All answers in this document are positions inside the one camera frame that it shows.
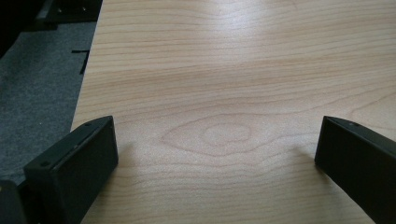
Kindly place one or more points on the black stand base plate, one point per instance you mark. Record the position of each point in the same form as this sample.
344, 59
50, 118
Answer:
74, 12

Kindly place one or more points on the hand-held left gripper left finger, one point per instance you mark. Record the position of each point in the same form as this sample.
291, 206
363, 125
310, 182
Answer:
74, 168

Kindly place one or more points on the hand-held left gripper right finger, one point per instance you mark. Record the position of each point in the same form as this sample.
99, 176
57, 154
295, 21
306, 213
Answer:
358, 161

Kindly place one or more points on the black angled floor tape mark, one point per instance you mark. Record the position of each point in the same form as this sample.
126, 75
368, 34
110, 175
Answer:
84, 63

